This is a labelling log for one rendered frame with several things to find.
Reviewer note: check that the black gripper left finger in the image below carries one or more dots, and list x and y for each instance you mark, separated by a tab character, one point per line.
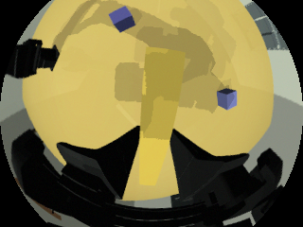
111	163

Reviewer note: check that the yellow bar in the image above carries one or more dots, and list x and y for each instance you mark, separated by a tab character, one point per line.
162	82

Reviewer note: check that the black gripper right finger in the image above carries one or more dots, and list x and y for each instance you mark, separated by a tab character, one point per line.
195	168

